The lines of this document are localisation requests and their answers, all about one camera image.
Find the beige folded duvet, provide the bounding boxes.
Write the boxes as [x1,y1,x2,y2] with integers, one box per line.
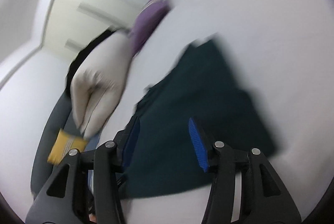
[70,30,133,140]

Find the white bed sheet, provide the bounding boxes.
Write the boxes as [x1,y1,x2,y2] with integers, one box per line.
[100,0,333,218]

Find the cream wardrobe with handles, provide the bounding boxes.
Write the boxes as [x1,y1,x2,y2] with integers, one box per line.
[43,0,143,60]

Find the dark green sweater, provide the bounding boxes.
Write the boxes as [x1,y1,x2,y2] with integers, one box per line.
[119,40,276,199]

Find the blue striped pillow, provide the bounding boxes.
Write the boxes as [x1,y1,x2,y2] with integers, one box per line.
[84,134,100,193]

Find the black garment behind duvet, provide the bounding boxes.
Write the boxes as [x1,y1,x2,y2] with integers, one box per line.
[65,29,116,99]

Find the yellow patterned cushion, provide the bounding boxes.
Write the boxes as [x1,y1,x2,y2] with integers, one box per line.
[47,129,88,165]

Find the dark grey headboard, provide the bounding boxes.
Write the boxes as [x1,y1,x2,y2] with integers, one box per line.
[30,93,80,197]

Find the purple cushion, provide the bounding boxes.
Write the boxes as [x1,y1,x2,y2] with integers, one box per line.
[130,0,170,56]

